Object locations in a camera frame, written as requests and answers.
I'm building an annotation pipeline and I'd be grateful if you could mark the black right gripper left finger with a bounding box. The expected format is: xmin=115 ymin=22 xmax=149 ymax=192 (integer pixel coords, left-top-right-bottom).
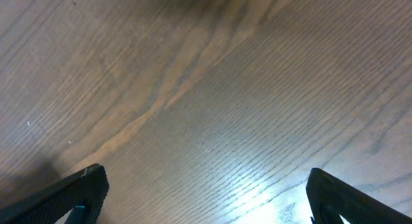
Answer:
xmin=1 ymin=163 xmax=109 ymax=224

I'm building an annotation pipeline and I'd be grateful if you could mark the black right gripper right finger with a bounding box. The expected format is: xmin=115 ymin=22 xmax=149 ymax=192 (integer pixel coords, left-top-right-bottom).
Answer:
xmin=306 ymin=168 xmax=411 ymax=224

